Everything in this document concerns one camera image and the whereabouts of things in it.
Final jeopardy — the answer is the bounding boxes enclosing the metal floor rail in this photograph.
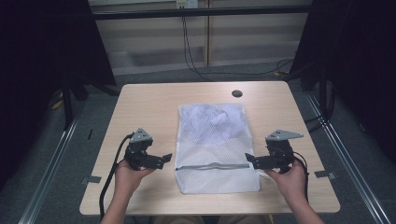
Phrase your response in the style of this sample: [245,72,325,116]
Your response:
[18,114,81,224]
[304,91,392,224]

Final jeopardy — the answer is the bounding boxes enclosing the light wooden vertical post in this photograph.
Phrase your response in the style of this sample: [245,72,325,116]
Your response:
[203,0,213,67]

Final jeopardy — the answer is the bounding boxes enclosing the person's right hand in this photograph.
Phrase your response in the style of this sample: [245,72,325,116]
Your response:
[264,160,308,206]

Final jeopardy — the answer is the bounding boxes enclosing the white wall outlet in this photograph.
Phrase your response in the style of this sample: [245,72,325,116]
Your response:
[175,0,200,9]

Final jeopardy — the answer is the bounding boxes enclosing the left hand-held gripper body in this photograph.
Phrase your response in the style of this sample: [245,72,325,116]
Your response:
[123,127,165,172]

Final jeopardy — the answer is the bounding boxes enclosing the black metal stand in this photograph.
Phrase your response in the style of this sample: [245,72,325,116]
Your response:
[60,73,120,132]
[318,63,332,120]

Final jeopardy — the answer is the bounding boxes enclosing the black wall cable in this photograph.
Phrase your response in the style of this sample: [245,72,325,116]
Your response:
[181,16,216,82]
[183,16,295,77]

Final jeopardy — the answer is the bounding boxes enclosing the black curtain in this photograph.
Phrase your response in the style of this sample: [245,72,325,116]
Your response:
[288,0,396,164]
[0,0,117,190]

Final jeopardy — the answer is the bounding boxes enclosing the white mesh laundry bag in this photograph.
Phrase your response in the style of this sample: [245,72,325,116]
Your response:
[174,102,262,196]

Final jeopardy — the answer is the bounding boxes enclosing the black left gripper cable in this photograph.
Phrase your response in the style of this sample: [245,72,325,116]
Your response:
[98,133,135,220]

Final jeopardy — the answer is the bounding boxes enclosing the grey tape piece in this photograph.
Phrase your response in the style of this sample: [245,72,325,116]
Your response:
[80,175,103,186]
[314,170,337,181]

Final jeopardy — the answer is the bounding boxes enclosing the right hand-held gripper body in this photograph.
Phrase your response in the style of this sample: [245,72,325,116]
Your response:
[255,129,304,174]

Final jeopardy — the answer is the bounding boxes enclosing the black horizontal bar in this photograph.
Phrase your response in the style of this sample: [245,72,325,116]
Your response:
[90,5,313,21]

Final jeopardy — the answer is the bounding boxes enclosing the person's left hand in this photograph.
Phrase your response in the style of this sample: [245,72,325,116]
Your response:
[114,159,155,196]

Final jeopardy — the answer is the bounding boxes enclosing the black floor cables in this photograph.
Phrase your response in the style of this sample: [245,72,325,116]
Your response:
[304,85,337,134]

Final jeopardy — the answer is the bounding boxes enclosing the white garment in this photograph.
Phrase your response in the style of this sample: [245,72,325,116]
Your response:
[182,104,248,142]

